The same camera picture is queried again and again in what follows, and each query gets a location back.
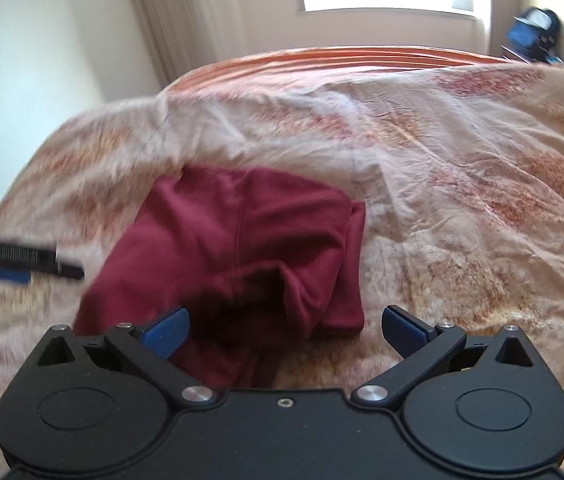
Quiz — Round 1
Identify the maroon knit sweater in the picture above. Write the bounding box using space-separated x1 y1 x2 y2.
72 162 367 392

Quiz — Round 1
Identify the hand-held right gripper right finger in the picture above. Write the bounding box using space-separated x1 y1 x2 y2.
351 305 536 407

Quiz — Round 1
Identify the floral beige blanket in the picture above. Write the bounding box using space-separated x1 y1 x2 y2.
0 62 564 480

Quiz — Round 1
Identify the blue bag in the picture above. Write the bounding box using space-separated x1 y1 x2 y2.
503 5 563 65

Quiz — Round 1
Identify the beige curtain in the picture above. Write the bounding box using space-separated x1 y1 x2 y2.
116 0 200 92

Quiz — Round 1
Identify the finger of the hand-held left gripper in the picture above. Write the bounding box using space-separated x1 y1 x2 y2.
0 269 34 286
0 240 86 281

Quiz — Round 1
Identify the orange striped bed cover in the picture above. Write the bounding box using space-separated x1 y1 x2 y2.
166 45 515 95

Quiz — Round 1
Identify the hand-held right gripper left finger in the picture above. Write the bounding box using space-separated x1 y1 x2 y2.
36 306 216 408

